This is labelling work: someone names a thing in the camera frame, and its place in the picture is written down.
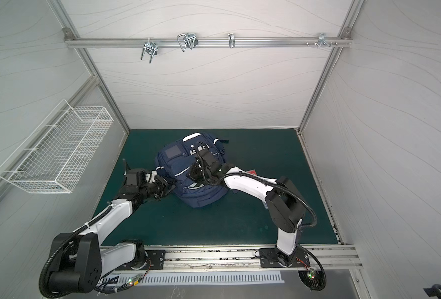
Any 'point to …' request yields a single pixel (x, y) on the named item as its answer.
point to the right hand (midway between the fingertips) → (183, 174)
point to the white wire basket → (47, 161)
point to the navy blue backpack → (174, 159)
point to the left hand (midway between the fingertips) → (174, 182)
